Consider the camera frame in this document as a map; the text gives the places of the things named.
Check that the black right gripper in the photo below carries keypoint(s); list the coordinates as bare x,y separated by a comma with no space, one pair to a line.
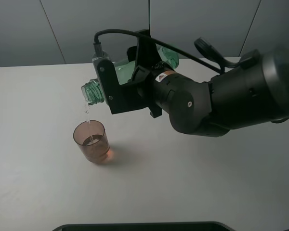
138,91

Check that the green transparent plastic bottle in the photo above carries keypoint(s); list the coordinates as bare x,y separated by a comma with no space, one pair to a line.
92,91

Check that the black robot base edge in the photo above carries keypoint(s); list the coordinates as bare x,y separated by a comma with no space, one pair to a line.
162,226

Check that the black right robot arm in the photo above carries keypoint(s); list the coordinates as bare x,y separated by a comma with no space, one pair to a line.
252,91

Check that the pink transparent plastic cup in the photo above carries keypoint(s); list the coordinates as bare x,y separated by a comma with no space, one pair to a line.
91,138

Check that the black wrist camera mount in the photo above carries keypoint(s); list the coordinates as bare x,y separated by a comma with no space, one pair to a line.
107,77

